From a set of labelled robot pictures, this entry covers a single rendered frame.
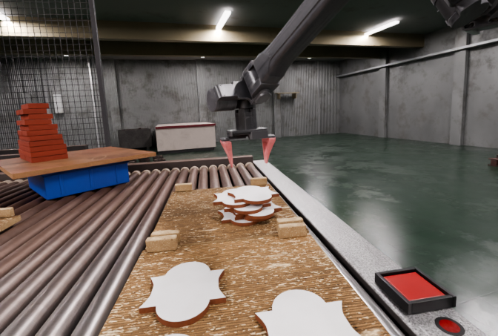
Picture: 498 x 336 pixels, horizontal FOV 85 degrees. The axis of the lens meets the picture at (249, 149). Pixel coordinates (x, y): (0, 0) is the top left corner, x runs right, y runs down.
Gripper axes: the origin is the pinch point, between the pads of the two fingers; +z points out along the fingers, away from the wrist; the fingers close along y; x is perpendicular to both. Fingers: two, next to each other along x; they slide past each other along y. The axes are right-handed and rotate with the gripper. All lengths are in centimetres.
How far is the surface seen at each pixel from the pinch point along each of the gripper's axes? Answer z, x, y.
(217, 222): 12.5, 7.8, 10.8
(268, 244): 12.7, 22.2, 2.3
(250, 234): 12.6, 16.4, 4.7
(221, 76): -155, -1064, -159
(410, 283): 13.7, 39.8, -14.7
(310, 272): 12.7, 33.4, -1.1
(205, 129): 42, -817, -56
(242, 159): 13, -76, -14
